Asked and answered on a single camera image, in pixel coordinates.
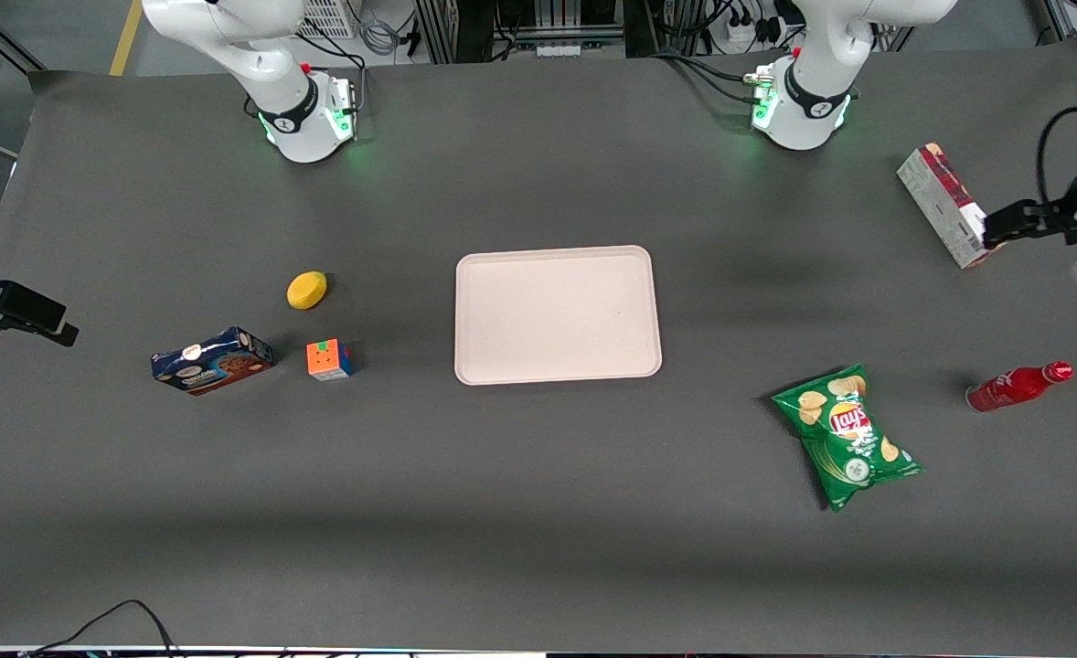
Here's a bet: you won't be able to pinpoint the red cookie box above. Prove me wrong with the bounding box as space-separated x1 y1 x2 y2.
897 143 1001 271

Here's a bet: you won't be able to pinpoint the blue cookie box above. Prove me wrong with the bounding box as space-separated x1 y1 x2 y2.
150 326 275 396

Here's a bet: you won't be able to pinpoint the beige plastic tray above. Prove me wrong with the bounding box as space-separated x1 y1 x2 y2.
453 245 664 387

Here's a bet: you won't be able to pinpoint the red drink bottle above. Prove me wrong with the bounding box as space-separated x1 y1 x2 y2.
965 361 1075 414

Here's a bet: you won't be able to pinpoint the green Lay's chips bag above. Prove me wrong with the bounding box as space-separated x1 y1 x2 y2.
771 364 924 514

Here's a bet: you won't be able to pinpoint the yellow sponge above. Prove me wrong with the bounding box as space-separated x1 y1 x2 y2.
286 271 328 311

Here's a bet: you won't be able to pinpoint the orange rubik's cube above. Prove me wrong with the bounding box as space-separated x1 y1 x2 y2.
306 339 355 382

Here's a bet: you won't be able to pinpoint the white power strip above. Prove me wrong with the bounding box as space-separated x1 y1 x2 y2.
724 13 784 52

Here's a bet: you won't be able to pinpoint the white mesh basket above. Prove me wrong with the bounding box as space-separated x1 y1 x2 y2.
295 0 358 40

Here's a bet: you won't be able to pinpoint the aluminium equipment rack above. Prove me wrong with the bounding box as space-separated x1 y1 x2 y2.
413 0 638 65

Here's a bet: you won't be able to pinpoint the dark grey table mat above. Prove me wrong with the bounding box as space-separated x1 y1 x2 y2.
0 35 1077 655

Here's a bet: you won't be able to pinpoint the black looped cable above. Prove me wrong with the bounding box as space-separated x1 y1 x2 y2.
19 599 179 658

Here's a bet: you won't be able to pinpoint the black left arm base cables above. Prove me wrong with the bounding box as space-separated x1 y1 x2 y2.
650 50 777 109

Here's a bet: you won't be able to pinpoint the black arm base cables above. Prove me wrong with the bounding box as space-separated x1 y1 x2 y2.
650 50 777 109
293 27 373 124

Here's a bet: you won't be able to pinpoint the black right arm base cables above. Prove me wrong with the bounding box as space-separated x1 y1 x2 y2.
293 27 373 124

